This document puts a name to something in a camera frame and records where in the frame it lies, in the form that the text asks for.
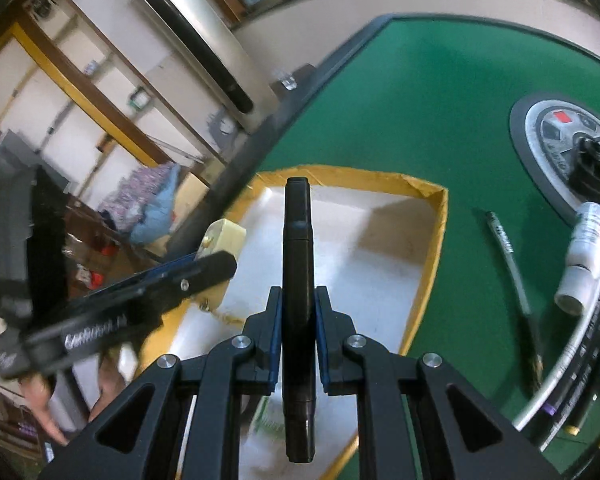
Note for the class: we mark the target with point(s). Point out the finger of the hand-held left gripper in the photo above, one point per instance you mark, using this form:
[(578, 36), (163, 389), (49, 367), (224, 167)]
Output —
[(200, 275), (150, 274)]

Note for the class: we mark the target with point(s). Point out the person's left hand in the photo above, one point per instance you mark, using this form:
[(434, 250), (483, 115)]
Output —
[(109, 380)]

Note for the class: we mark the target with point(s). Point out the purple-capped black marker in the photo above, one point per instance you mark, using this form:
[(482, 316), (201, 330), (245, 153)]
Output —
[(580, 375)]

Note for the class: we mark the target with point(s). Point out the round grey table console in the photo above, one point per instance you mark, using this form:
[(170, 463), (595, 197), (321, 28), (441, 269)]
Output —
[(540, 130)]

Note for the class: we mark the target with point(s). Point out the plain black marker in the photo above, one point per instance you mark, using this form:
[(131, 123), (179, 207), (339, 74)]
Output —
[(297, 260)]

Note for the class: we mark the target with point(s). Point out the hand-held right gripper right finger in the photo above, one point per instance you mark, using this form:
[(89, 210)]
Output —
[(321, 345)]

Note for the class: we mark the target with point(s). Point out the standing air conditioner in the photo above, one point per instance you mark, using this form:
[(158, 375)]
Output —
[(195, 35)]

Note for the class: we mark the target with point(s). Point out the thin dark pen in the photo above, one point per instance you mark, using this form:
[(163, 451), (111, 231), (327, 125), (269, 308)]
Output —
[(510, 265)]

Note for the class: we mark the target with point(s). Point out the wooden shelf frame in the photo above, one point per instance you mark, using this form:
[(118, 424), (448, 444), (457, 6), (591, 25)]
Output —
[(80, 90)]

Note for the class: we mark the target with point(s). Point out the pile of patterned cloth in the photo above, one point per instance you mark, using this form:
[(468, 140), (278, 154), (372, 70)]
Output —
[(150, 205)]

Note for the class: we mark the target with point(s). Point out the white bottle with green label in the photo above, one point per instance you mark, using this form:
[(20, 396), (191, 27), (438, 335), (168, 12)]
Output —
[(270, 417)]

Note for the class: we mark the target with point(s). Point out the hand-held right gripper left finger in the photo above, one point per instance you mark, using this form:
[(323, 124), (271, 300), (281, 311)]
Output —
[(275, 345)]

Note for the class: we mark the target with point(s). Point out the white box with yellow tape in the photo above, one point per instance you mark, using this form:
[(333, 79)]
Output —
[(375, 260)]

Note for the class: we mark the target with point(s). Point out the straight white pipe fitting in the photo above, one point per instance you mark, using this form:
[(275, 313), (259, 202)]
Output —
[(585, 255)]

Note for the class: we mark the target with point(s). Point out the power adapter plug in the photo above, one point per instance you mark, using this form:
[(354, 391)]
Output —
[(222, 237)]

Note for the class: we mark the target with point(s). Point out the black round hub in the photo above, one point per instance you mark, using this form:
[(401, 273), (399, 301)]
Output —
[(592, 167)]

